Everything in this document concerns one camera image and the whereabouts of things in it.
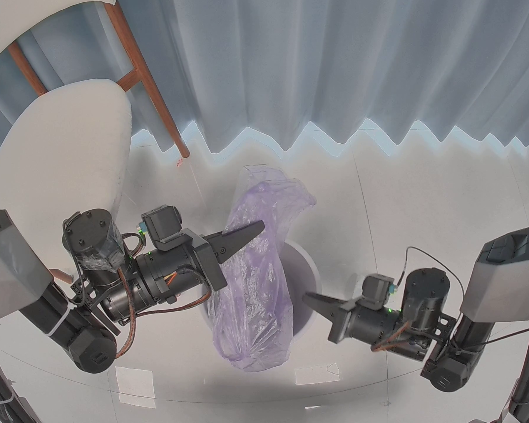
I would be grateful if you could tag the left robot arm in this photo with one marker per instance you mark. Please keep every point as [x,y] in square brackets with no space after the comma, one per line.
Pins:
[9,254]

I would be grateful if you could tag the white trash bin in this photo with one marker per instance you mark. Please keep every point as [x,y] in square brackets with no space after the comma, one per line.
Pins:
[307,276]

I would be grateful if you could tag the white cushioned wooden chair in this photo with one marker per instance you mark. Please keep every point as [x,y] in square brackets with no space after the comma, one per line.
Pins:
[66,148]

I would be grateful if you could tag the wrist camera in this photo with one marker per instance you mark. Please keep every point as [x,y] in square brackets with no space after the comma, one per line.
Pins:
[377,289]
[163,225]

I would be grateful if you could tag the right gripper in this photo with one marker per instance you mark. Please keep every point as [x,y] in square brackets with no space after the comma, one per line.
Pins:
[370,322]

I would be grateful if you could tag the pale blue curtain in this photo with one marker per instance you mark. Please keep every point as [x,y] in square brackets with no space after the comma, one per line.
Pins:
[335,60]

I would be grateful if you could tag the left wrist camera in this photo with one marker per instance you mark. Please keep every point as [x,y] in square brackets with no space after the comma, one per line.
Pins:
[163,225]

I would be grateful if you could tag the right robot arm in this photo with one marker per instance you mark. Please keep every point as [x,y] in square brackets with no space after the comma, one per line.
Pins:
[502,271]

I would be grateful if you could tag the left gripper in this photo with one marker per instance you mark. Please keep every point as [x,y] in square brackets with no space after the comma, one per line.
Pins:
[176,267]

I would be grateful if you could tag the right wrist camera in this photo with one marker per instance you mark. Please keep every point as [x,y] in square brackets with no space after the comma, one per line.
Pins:
[377,289]

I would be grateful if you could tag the purple plastic bag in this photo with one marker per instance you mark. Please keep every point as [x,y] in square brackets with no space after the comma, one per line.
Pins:
[255,289]

